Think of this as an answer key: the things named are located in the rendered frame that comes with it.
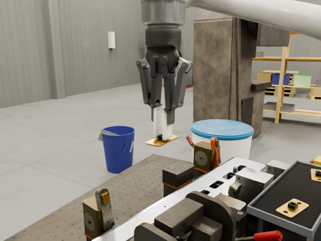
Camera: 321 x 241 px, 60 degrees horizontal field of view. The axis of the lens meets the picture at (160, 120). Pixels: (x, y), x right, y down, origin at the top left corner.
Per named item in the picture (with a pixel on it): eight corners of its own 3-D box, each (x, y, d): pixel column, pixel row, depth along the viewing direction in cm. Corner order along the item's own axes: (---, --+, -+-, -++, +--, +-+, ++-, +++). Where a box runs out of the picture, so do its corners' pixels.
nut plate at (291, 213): (294, 199, 68) (294, 194, 68) (309, 206, 65) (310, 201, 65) (274, 211, 63) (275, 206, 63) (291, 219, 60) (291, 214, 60)
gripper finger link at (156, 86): (156, 57, 57) (150, 56, 58) (152, 109, 61) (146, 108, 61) (166, 56, 60) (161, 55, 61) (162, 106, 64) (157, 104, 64)
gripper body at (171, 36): (190, 27, 58) (188, 72, 60) (156, 28, 62) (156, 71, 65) (171, 25, 52) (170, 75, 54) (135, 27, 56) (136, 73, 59)
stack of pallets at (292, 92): (297, 94, 932) (300, 71, 913) (294, 97, 871) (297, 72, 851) (263, 92, 987) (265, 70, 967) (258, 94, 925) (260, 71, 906)
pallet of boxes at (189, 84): (192, 86, 1126) (193, 60, 1100) (184, 88, 1069) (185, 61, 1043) (170, 84, 1178) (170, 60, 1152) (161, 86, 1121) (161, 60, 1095)
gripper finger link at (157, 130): (156, 108, 61) (153, 108, 61) (155, 138, 62) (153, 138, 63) (164, 106, 63) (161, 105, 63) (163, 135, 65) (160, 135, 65)
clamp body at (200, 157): (195, 202, 153) (197, 139, 143) (217, 212, 144) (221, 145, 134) (186, 209, 146) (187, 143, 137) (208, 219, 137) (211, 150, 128)
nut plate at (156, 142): (165, 134, 68) (165, 129, 67) (179, 136, 66) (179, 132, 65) (144, 144, 61) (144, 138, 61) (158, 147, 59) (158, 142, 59)
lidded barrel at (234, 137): (251, 187, 313) (257, 122, 294) (243, 216, 258) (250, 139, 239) (197, 177, 337) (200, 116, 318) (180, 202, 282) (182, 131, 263)
